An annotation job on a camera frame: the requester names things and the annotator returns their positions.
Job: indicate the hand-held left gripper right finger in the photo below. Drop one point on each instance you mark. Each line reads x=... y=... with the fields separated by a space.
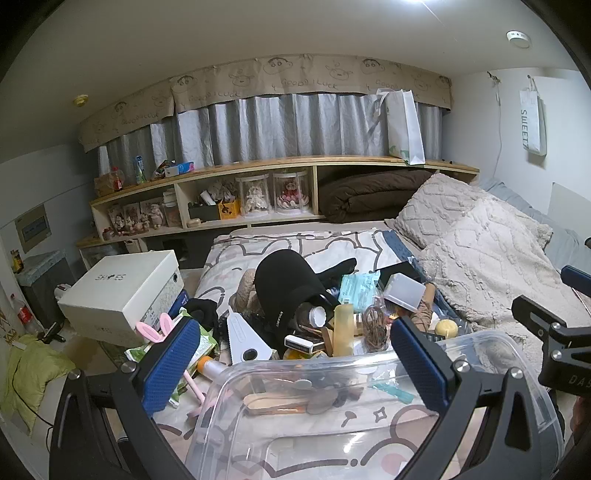
x=418 y=369

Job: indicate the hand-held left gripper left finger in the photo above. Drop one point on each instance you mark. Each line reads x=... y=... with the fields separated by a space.
x=171 y=364

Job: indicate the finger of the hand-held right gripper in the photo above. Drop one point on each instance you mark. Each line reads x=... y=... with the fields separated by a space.
x=577 y=279
x=538 y=318

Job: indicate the white triangular plastic case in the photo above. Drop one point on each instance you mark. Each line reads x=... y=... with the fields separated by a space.
x=242 y=339

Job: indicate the frosted plastic box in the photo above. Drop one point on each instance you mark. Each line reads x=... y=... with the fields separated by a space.
x=406 y=291

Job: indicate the clear plastic storage bin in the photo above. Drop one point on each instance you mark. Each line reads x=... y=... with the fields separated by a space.
x=323 y=369

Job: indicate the person's right forearm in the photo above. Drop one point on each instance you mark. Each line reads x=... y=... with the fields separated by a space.
x=581 y=415

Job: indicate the pink bunny-ear headband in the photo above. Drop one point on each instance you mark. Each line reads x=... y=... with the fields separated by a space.
x=154 y=330

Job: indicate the orange-capped plastic roll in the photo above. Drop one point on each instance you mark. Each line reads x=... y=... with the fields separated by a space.
x=210 y=368

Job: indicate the green wipes packet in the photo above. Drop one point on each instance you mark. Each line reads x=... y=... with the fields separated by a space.
x=205 y=344

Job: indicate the yellow ball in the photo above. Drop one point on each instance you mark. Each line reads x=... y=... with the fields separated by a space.
x=447 y=327

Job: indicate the black cloth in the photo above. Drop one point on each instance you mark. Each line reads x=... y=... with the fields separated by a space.
x=202 y=314

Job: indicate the yellow translucent bottle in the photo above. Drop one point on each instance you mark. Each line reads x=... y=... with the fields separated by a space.
x=344 y=332

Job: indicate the white shoe box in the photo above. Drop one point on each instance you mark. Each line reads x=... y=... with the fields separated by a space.
x=120 y=290

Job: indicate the black flat box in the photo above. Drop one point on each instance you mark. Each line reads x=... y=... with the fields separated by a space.
x=399 y=268

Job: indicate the teal wipes packet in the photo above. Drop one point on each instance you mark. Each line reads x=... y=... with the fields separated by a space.
x=358 y=286

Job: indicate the beige fuzzy plush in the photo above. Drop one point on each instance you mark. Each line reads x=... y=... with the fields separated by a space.
x=244 y=290

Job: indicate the red-label clear bottle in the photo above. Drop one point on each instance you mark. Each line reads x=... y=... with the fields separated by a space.
x=314 y=314

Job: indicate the long black gold box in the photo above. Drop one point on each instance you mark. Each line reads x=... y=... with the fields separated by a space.
x=302 y=345

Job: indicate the black sock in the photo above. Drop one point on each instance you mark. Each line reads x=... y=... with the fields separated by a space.
x=339 y=270

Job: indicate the yellow-green cloth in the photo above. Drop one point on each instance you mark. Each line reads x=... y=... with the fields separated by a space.
x=37 y=374

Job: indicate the black cap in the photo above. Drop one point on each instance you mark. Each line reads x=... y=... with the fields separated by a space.
x=281 y=286

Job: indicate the red-label soda bottle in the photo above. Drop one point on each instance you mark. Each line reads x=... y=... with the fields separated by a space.
x=25 y=318

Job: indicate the white hanging paper bag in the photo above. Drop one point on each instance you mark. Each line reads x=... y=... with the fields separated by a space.
x=533 y=120

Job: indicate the small yellow box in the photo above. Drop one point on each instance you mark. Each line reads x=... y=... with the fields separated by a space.
x=229 y=208

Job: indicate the brown folded blanket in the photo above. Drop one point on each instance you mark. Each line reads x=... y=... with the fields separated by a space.
x=364 y=194

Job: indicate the white doll in clear case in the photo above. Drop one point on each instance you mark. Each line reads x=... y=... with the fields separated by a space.
x=254 y=196

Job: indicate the red doll in clear case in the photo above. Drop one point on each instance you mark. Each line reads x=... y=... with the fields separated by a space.
x=290 y=193

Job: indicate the white green paper bag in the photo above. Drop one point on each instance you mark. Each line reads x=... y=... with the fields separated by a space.
x=406 y=124

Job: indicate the wooden shelf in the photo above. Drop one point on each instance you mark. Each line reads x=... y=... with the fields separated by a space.
x=295 y=161

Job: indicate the grey curtain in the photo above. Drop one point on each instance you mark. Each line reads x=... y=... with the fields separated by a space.
x=277 y=129

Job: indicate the beige printed valance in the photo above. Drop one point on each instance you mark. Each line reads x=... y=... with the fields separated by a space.
x=300 y=78

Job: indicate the grey wall panel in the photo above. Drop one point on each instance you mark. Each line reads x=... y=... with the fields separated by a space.
x=32 y=228

